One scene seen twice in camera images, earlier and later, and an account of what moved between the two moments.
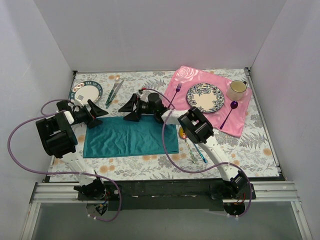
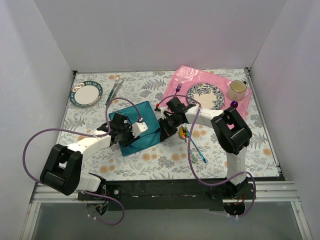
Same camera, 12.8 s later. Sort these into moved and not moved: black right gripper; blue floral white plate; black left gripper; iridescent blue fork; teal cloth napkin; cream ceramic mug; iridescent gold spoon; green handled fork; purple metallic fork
Moved: black left gripper; teal cloth napkin; black right gripper
Not moved: iridescent gold spoon; blue floral white plate; green handled fork; cream ceramic mug; iridescent blue fork; purple metallic fork
